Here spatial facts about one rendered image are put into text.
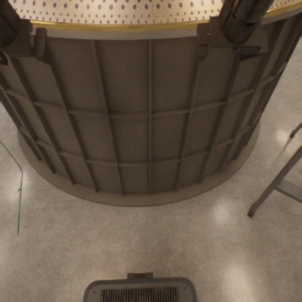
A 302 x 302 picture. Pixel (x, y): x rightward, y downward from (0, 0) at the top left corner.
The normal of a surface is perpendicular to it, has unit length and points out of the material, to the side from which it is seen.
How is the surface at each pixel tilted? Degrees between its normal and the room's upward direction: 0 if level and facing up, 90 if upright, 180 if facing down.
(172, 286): 0
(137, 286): 0
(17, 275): 0
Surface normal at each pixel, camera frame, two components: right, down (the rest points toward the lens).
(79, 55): -0.14, 0.76
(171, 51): 0.15, 0.77
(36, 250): 0.00, -0.63
